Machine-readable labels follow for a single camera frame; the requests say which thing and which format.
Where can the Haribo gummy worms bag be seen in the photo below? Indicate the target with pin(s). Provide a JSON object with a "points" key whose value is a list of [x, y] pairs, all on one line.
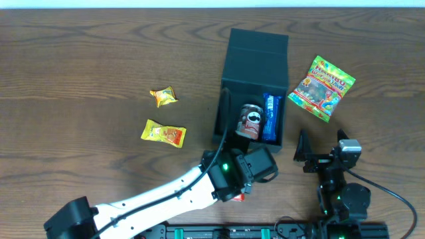
{"points": [[322, 89]]}

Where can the yellow candy packet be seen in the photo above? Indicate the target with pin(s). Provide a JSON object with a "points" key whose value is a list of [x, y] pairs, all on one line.
{"points": [[164, 96], [168, 134]]}

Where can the red snack box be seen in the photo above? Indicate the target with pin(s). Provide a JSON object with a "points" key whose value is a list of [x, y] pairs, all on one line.
{"points": [[239, 198]]}

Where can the lower yellow candy packet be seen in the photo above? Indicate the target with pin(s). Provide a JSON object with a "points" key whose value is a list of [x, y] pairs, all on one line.
{"points": [[168, 134]]}

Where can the black gift box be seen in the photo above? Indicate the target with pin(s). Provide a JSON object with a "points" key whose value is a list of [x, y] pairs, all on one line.
{"points": [[256, 63]]}

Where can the blue cookie packet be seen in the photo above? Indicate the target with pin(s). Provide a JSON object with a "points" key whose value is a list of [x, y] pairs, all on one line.
{"points": [[271, 112]]}

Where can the small Pringles can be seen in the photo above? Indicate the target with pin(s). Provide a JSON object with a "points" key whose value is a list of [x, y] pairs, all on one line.
{"points": [[250, 121]]}

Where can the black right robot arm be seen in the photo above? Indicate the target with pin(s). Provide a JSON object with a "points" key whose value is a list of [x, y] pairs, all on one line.
{"points": [[340, 201]]}

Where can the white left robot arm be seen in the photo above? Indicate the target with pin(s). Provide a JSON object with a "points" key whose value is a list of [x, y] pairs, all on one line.
{"points": [[127, 218]]}

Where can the upper yellow candy packet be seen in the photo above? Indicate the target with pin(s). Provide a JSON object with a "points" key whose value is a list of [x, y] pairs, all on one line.
{"points": [[164, 96]]}

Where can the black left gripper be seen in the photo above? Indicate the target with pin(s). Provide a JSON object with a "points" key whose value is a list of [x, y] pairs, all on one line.
{"points": [[242, 143]]}

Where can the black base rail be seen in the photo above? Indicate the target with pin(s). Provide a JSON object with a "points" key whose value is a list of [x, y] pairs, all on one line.
{"points": [[267, 231]]}

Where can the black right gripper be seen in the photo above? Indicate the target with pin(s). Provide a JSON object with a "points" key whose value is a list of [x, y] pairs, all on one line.
{"points": [[305, 154]]}

